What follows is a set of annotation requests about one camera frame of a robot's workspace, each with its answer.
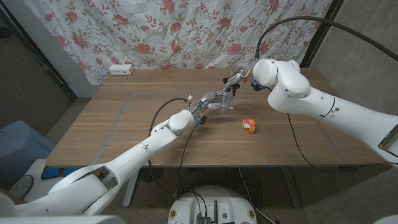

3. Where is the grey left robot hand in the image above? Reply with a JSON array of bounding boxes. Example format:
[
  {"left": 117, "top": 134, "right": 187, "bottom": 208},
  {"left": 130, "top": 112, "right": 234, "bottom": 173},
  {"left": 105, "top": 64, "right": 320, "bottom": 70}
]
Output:
[{"left": 188, "top": 90, "right": 234, "bottom": 119}]

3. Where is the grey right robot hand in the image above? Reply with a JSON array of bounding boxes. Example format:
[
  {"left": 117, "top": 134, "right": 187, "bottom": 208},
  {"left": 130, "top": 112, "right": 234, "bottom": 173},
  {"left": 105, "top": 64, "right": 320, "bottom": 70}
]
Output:
[{"left": 222, "top": 60, "right": 256, "bottom": 93}]

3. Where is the clear spray bottle black nozzle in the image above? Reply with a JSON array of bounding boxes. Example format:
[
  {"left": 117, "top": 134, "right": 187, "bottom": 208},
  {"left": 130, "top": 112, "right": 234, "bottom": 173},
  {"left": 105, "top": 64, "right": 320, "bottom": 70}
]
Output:
[{"left": 217, "top": 81, "right": 241, "bottom": 114}]

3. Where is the multicolour Rubik's cube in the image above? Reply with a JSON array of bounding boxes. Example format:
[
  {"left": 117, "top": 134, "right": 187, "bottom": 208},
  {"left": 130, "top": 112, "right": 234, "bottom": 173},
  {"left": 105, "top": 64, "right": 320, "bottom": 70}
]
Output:
[{"left": 242, "top": 119, "right": 256, "bottom": 135}]

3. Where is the floral backdrop cloth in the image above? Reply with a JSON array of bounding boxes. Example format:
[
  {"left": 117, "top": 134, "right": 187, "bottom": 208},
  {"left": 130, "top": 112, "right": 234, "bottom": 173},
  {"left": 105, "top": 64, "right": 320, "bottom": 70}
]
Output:
[{"left": 23, "top": 0, "right": 333, "bottom": 86}]

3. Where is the white power strip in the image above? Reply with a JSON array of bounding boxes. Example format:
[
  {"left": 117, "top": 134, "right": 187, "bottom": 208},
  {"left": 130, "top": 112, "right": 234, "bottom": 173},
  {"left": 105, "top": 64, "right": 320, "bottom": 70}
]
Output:
[{"left": 108, "top": 63, "right": 135, "bottom": 76}]

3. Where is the round black floor fan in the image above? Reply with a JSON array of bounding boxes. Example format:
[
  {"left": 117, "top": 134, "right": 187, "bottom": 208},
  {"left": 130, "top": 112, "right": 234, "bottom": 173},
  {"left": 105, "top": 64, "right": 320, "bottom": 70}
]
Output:
[{"left": 139, "top": 167, "right": 165, "bottom": 184}]

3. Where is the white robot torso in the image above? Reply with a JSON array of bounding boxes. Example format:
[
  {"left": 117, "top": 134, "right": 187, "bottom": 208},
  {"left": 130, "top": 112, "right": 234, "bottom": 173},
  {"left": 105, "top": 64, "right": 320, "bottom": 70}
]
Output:
[{"left": 167, "top": 185, "right": 258, "bottom": 224}]

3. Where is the white table leg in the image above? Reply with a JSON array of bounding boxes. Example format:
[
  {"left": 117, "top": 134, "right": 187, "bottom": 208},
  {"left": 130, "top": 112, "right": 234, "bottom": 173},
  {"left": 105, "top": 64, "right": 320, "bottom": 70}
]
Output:
[{"left": 123, "top": 169, "right": 141, "bottom": 208}]

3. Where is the grey table leg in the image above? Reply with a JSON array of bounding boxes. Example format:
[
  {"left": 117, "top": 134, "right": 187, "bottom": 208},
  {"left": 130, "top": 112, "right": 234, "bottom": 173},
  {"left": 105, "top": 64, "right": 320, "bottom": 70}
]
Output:
[{"left": 279, "top": 166, "right": 302, "bottom": 208}]

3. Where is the white low platform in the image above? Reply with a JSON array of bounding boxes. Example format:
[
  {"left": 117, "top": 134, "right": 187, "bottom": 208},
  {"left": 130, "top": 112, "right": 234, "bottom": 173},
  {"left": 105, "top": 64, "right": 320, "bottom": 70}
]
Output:
[{"left": 23, "top": 159, "right": 49, "bottom": 203}]

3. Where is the blue storage bin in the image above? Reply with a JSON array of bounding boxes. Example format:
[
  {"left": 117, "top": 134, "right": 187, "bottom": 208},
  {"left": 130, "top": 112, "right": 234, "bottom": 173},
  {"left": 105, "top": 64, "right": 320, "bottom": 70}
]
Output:
[{"left": 0, "top": 120, "right": 56, "bottom": 181}]

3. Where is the grey sneaker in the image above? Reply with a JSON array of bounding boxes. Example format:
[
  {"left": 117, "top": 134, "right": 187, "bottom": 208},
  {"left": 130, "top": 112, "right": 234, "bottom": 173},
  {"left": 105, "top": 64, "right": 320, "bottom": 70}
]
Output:
[{"left": 8, "top": 174, "right": 35, "bottom": 200}]

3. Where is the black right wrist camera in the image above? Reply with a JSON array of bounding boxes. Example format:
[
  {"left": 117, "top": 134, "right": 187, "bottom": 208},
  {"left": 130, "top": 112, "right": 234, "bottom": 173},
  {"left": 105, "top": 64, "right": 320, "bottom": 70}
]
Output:
[{"left": 250, "top": 79, "right": 266, "bottom": 92}]

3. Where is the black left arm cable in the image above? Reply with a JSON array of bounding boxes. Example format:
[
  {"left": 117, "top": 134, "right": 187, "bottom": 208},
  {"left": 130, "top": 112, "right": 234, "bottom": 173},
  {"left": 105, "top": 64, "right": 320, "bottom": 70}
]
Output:
[{"left": 147, "top": 98, "right": 191, "bottom": 202}]

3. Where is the black backdrop frame pole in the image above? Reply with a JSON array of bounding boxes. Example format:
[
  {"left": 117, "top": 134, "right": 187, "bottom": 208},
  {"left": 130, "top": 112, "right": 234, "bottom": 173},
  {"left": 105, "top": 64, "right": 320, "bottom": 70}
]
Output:
[
  {"left": 298, "top": 0, "right": 345, "bottom": 68},
  {"left": 0, "top": 2, "right": 77, "bottom": 101}
]

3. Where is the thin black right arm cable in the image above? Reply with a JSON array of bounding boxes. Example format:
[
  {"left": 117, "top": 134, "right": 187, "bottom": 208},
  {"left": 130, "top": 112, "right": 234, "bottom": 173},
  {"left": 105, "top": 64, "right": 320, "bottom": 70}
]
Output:
[{"left": 285, "top": 113, "right": 398, "bottom": 174}]

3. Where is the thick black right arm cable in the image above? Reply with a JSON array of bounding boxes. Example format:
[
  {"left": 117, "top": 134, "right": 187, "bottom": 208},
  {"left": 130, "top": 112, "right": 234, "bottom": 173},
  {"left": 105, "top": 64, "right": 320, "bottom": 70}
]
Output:
[{"left": 254, "top": 16, "right": 398, "bottom": 62}]

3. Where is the blue tablet black frame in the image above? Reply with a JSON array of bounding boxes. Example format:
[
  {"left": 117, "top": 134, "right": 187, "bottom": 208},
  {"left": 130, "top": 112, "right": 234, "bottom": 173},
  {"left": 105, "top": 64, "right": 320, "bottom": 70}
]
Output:
[{"left": 42, "top": 166, "right": 78, "bottom": 180}]

